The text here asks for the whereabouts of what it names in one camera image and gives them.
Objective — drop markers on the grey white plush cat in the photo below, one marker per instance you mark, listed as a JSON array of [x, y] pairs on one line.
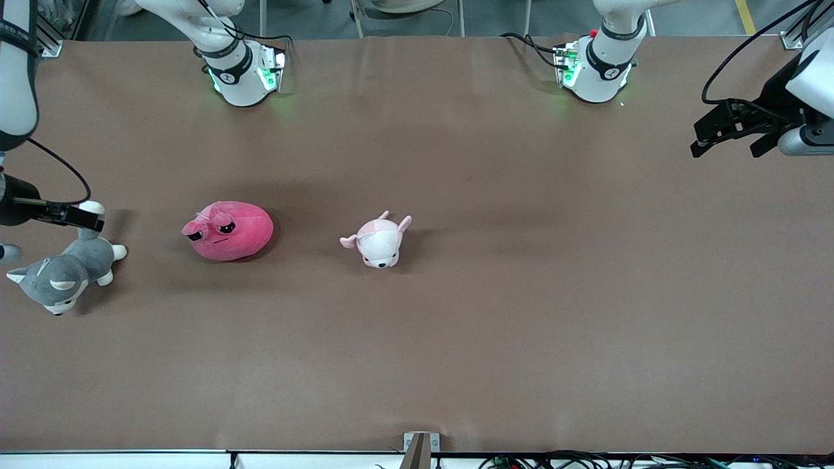
[[71, 267]]

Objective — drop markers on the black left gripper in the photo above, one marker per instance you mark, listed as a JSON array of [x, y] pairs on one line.
[[779, 93]]

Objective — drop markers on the grey metal mount bracket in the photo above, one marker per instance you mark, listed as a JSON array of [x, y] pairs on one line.
[[420, 449]]

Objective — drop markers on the white table edge rail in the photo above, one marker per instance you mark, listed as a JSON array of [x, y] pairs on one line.
[[130, 460]]

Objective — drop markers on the hot pink round plush toy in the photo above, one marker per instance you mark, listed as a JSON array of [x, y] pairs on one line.
[[241, 234]]

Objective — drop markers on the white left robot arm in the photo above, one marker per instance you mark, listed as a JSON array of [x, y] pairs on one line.
[[606, 71]]

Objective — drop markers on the white round floor object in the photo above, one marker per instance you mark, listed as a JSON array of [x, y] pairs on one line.
[[407, 5]]

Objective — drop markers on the aluminium frame profile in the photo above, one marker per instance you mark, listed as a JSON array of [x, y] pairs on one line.
[[795, 36], [52, 39]]

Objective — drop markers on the thin grey metal pole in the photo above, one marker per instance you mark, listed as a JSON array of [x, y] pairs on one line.
[[357, 19], [528, 19], [460, 19]]

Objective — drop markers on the pale pink white plush dog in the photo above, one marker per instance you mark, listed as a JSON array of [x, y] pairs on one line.
[[378, 244]]

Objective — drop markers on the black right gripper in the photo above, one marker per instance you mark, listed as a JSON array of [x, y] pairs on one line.
[[14, 201]]

